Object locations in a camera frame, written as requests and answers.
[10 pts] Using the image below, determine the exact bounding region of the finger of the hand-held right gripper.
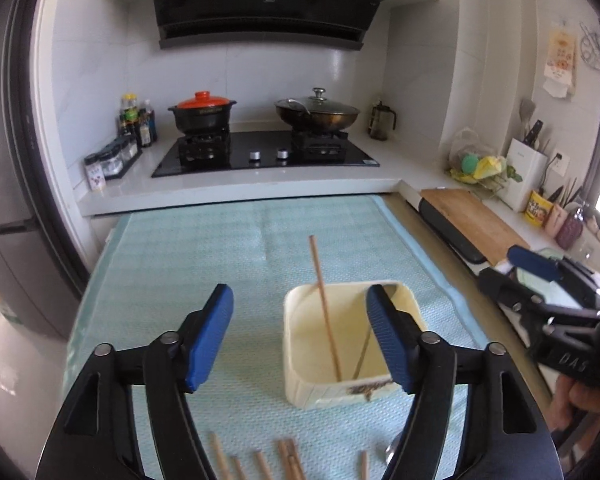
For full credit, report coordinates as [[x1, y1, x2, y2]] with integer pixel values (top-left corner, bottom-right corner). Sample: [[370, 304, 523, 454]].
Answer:
[[507, 245, 600, 306], [477, 266, 600, 322]]

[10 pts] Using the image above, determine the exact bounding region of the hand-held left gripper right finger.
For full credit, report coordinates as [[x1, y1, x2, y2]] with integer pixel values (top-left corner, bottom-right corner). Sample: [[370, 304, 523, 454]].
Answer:
[[366, 284, 566, 480]]

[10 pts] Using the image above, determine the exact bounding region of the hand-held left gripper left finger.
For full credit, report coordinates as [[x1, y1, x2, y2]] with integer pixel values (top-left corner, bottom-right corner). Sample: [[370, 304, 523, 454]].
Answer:
[[35, 284, 234, 480]]

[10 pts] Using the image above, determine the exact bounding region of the long wooden chopstick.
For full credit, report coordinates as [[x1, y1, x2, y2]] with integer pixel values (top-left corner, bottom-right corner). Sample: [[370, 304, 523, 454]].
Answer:
[[308, 235, 343, 382], [352, 327, 376, 378]]

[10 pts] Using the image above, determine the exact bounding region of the cream plastic container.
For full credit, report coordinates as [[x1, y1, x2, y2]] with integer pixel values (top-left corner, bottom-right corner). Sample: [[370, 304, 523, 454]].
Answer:
[[283, 280, 428, 408]]

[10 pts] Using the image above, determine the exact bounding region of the row of wooden chopsticks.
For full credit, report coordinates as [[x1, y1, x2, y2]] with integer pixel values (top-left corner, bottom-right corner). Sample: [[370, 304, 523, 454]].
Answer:
[[207, 432, 371, 480]]

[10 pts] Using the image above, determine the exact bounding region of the person's right hand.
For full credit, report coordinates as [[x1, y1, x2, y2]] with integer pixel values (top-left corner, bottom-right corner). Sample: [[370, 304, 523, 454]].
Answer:
[[550, 375, 600, 433]]

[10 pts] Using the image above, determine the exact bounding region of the pink cup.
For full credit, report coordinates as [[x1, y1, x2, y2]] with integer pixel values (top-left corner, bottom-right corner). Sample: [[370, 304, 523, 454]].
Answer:
[[545, 205, 569, 239]]

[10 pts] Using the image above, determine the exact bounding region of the dark red textured bottle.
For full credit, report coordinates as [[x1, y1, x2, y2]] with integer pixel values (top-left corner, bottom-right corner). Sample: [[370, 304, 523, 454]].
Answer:
[[556, 205, 586, 250]]

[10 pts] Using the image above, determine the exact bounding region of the yellow printed cup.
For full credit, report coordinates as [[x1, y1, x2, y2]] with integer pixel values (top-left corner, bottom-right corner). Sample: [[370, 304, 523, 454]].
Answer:
[[525, 190, 556, 226]]

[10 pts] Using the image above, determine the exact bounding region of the wooden cutting board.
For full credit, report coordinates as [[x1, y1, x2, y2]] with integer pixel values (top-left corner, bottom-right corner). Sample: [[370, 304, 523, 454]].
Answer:
[[420, 188, 531, 266]]

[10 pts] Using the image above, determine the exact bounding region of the black tray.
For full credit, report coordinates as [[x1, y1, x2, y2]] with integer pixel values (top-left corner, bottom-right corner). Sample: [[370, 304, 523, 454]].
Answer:
[[415, 196, 488, 266]]

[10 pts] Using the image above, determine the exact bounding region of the teal woven mat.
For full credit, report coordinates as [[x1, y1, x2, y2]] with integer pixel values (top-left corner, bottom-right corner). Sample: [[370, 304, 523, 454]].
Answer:
[[67, 195, 486, 480]]

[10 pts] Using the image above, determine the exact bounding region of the white utensil holder box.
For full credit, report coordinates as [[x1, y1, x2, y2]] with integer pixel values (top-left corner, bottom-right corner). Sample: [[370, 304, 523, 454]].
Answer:
[[500, 138, 549, 212]]

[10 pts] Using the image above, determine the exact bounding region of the yellow cloth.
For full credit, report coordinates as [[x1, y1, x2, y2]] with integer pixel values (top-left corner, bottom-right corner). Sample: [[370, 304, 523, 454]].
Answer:
[[472, 156, 509, 184]]

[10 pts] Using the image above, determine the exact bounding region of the metal spoon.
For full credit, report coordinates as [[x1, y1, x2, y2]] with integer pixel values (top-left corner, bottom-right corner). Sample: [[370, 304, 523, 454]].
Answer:
[[377, 435, 401, 467]]

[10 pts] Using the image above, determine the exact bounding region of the clear plastic bag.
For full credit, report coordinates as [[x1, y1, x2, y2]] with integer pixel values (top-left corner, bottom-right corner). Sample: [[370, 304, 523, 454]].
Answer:
[[447, 127, 498, 173]]

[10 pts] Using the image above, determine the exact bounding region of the grey spatula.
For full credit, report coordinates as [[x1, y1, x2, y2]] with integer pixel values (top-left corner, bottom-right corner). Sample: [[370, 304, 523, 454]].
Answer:
[[519, 99, 537, 135]]

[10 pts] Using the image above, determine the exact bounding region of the black glass gas cooktop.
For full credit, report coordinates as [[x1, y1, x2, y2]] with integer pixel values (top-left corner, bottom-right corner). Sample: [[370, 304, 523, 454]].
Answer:
[[151, 130, 381, 179]]

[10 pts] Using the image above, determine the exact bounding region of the black spice jar rack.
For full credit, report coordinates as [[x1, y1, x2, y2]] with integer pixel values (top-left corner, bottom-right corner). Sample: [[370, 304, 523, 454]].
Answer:
[[100, 135, 144, 182]]

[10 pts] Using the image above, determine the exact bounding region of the white label spice jar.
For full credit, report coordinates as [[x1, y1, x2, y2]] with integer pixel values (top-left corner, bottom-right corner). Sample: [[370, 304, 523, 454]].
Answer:
[[84, 154, 106, 192]]

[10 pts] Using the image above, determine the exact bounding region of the dark glass press pot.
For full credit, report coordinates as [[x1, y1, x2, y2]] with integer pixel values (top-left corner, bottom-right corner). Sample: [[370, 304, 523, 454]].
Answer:
[[369, 101, 398, 142]]

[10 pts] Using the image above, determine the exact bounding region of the black clay pot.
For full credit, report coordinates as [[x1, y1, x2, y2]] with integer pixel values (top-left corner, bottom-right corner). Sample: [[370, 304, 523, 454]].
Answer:
[[168, 102, 237, 136]]

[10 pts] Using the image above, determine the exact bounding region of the dark sauce bottle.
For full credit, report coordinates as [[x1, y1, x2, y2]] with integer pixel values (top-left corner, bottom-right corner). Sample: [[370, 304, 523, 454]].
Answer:
[[139, 100, 158, 147]]

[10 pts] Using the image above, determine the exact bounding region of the dark metal wok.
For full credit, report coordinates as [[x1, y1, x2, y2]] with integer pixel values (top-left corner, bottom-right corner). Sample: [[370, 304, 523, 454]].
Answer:
[[274, 101, 361, 133]]

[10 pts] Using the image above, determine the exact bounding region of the orange pot lid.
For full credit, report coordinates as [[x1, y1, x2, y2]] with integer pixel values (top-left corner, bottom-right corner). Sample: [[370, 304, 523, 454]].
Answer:
[[176, 91, 229, 110]]

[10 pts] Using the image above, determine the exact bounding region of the yellow capped sauce bottle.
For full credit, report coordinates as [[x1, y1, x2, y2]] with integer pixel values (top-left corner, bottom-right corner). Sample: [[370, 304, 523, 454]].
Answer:
[[120, 93, 140, 137]]

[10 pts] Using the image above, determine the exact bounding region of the glass wok lid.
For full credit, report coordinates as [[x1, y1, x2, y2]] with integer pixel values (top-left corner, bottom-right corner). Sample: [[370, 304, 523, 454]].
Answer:
[[276, 87, 359, 117]]

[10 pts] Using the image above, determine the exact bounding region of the grey refrigerator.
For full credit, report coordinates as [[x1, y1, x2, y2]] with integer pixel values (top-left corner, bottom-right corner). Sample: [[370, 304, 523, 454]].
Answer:
[[0, 10, 81, 342]]

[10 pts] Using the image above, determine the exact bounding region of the black range hood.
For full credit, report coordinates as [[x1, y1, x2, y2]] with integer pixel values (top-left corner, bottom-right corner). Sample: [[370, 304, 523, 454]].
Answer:
[[140, 0, 401, 52]]

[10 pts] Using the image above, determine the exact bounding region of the wire dish rack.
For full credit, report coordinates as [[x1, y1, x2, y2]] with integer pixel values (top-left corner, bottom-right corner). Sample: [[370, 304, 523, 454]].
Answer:
[[472, 174, 513, 202]]

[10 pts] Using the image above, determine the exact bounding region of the wall calendar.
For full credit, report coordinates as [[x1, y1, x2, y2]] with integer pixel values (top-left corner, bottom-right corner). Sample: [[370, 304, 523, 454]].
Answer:
[[542, 20, 579, 99]]

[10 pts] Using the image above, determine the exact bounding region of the hanging wire trivet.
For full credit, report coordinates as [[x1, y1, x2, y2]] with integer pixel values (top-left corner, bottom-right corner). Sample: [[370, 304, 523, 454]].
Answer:
[[579, 21, 600, 73]]

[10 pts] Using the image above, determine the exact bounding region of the dark door frame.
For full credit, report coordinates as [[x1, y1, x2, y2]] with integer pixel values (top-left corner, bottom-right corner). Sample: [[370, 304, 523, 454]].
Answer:
[[2, 0, 92, 288]]

